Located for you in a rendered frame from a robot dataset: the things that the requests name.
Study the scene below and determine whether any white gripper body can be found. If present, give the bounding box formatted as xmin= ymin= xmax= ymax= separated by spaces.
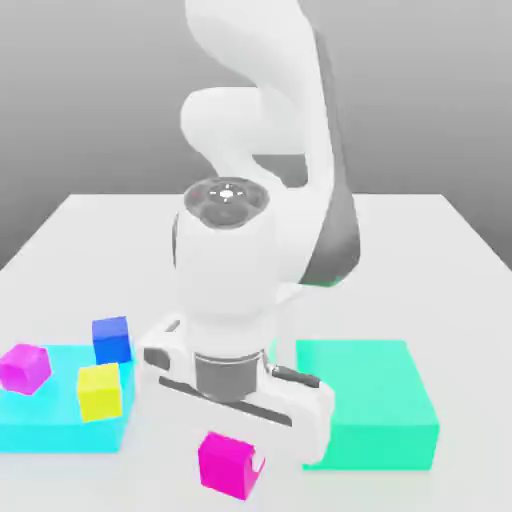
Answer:
xmin=157 ymin=373 xmax=336 ymax=468

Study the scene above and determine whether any small hot pink cube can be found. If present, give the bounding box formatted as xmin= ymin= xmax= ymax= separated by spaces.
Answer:
xmin=197 ymin=430 xmax=267 ymax=502

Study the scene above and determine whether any small yellow cube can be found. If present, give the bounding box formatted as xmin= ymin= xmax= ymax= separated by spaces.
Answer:
xmin=77 ymin=362 xmax=124 ymax=424

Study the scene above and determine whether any small blue cube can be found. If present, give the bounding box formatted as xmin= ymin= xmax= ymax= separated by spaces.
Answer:
xmin=91 ymin=315 xmax=133 ymax=366

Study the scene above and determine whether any small magenta cube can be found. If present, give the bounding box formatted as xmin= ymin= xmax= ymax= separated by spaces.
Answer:
xmin=0 ymin=343 xmax=53 ymax=397

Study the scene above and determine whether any large turquoise box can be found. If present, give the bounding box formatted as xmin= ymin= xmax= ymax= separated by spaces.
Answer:
xmin=295 ymin=339 xmax=442 ymax=472

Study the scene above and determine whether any large cyan box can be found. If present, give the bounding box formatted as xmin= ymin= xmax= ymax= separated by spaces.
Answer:
xmin=0 ymin=344 xmax=138 ymax=456

